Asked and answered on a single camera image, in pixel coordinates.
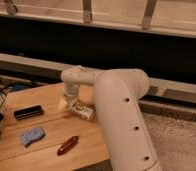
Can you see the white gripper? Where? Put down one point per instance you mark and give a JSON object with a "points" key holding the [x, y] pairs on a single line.
{"points": [[71, 93]]}

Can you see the white bottle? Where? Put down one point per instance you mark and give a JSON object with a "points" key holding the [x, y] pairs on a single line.
{"points": [[82, 110]]}

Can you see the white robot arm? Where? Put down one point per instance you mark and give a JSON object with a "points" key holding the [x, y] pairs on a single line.
{"points": [[116, 95]]}

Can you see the black rectangular case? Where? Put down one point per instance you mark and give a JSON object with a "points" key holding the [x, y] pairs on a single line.
{"points": [[28, 112]]}

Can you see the blue cloth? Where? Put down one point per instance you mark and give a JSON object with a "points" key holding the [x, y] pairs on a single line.
{"points": [[31, 136]]}

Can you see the wooden table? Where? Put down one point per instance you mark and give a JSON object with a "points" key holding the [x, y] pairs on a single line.
{"points": [[42, 155]]}

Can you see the red-brown oblong object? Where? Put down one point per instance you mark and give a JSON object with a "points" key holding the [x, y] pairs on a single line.
{"points": [[68, 145]]}

